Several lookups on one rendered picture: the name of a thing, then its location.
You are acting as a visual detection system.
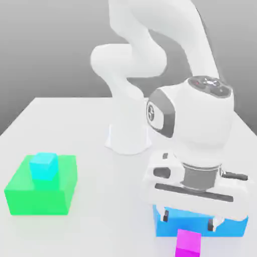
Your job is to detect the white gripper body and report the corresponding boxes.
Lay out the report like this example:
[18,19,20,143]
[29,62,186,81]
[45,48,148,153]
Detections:
[149,178,254,223]

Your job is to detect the small magenta cube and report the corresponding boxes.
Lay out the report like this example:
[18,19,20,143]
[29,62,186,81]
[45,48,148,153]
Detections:
[175,228,202,257]

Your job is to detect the small cyan cube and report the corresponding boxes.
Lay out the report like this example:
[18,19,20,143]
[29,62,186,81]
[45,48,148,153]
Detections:
[29,152,59,181]

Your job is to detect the large blue box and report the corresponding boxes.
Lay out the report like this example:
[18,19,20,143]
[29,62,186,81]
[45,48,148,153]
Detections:
[152,204,249,237]

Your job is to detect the large green box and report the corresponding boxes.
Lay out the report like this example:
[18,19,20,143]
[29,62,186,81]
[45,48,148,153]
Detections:
[4,154,78,216]

